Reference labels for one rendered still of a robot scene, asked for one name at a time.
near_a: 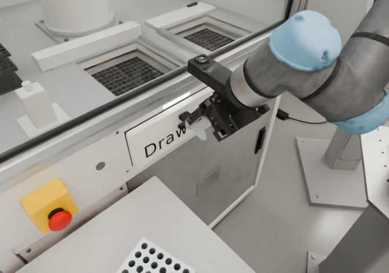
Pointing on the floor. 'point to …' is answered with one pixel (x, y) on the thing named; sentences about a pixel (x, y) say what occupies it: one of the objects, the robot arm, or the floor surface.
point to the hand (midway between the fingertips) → (194, 118)
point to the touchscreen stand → (333, 170)
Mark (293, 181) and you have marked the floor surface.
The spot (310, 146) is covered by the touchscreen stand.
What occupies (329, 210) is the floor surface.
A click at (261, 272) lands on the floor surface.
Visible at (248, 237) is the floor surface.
